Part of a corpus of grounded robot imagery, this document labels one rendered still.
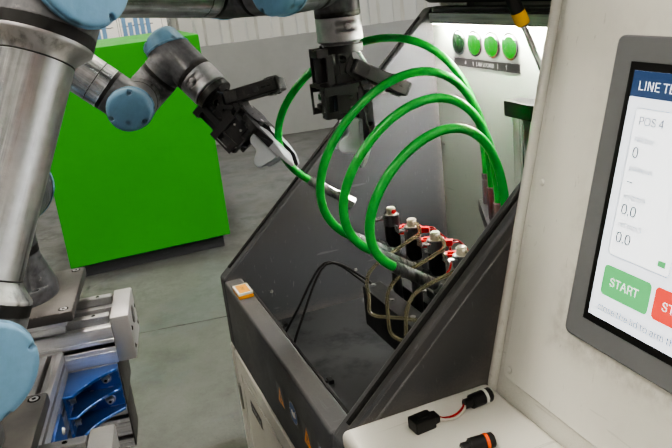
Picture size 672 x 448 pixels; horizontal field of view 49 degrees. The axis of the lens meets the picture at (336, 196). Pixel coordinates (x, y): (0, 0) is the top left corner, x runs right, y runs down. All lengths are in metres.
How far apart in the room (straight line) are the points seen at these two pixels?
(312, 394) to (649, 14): 0.69
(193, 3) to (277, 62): 6.53
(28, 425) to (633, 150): 0.80
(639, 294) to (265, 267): 0.94
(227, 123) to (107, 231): 3.18
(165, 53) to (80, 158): 3.00
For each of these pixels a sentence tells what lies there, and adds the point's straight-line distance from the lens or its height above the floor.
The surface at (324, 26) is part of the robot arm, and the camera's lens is 1.20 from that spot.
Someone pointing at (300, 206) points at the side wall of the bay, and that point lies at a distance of 1.59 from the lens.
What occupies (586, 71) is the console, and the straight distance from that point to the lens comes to 0.92.
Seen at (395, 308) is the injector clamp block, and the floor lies 0.98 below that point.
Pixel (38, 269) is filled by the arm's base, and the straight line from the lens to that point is 1.43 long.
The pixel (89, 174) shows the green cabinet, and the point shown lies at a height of 0.61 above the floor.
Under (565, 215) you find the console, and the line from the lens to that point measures 0.93.
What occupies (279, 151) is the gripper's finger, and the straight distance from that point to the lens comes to 1.34.
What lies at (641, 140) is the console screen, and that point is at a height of 1.34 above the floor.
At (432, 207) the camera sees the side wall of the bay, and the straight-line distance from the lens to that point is 1.73.
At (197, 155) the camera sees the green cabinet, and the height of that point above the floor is 0.60.
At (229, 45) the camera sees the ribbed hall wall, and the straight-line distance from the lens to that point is 7.59.
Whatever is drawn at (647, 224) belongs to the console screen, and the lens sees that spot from 0.83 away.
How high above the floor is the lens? 1.54
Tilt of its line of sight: 17 degrees down
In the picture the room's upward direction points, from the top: 7 degrees counter-clockwise
